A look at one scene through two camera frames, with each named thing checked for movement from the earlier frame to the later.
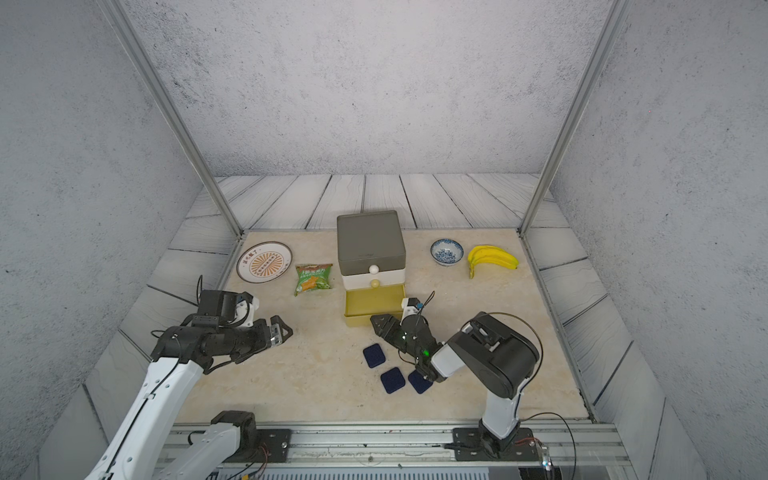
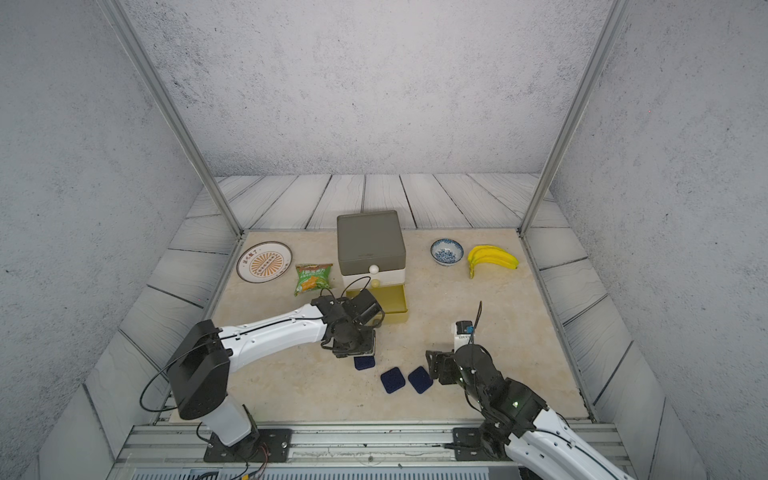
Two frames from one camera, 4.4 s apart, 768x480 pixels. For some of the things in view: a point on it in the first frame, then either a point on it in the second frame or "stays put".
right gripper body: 415,354 to 450,372
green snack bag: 312,277 stays put
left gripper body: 260,337 to 359,342
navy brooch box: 392,380 stays put
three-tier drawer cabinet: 372,259 stays put
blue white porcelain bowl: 446,252 stays put
